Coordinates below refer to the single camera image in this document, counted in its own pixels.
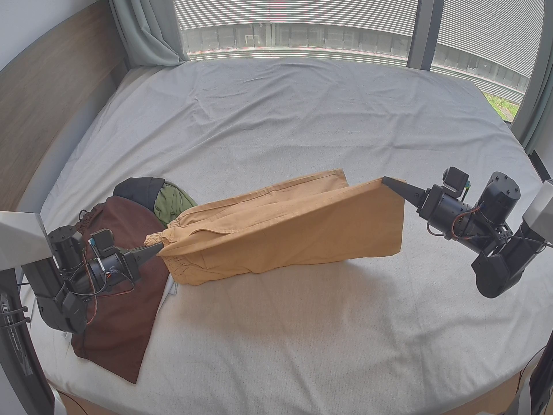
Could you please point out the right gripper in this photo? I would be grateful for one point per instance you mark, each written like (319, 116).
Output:
(445, 212)

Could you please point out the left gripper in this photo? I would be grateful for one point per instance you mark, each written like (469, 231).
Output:
(129, 264)

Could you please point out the tan shorts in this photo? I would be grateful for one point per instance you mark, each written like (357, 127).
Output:
(302, 231)

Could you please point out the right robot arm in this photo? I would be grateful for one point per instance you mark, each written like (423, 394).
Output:
(501, 201)

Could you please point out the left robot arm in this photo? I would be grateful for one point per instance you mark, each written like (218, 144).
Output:
(43, 283)

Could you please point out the bed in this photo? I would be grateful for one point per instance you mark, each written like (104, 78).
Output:
(302, 115)

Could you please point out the white garment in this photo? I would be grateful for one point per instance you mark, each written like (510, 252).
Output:
(172, 294)

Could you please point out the brown shorts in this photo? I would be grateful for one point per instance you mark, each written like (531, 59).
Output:
(121, 327)

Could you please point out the green garment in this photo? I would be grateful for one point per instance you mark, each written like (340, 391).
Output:
(170, 205)

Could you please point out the black garment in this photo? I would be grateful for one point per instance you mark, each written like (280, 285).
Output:
(136, 190)

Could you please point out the blue-green curtain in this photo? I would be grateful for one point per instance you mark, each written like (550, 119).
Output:
(142, 28)
(540, 102)

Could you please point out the window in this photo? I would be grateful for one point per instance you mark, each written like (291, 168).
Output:
(302, 11)

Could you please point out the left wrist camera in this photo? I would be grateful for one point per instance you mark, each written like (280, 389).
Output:
(103, 242)

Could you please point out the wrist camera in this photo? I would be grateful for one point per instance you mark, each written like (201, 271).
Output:
(103, 242)
(456, 180)

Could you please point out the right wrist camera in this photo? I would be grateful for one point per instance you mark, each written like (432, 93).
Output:
(456, 180)

